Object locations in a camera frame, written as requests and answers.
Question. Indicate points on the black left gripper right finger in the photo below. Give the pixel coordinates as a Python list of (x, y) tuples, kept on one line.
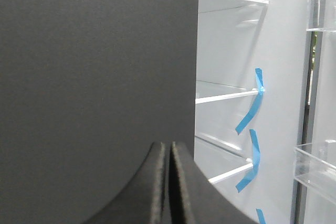
[(192, 198)]

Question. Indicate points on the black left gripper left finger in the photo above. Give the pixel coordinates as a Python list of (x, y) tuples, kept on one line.
[(142, 198)]

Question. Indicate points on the lower glass fridge shelf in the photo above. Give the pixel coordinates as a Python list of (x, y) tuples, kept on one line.
[(218, 163)]

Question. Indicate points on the glass fridge shelf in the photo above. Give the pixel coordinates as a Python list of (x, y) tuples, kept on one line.
[(206, 6), (210, 92), (218, 163)]

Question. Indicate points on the middle glass fridge shelf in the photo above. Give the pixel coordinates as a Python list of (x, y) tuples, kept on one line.
[(210, 92)]

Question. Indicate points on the lower clear door bin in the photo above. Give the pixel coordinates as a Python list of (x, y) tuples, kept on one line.
[(315, 167)]

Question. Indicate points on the clear door bin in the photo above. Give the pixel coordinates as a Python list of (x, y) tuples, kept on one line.
[(321, 15), (315, 167)]

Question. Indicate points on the white fridge interior body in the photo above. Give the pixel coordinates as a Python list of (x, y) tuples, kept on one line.
[(231, 44)]

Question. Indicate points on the top glass fridge shelf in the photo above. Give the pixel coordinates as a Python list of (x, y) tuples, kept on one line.
[(206, 6)]

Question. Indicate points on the upper clear door bin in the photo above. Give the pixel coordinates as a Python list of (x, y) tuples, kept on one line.
[(321, 15)]

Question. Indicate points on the bottom blue tape strip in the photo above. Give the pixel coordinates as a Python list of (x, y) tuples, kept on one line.
[(261, 216)]

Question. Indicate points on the blue tape strip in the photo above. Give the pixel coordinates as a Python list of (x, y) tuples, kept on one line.
[(256, 103), (255, 162), (261, 216)]

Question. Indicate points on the middle blue tape strip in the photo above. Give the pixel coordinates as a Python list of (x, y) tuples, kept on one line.
[(255, 162)]

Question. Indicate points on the upper blue tape strip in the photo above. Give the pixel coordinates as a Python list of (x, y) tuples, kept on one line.
[(256, 103)]

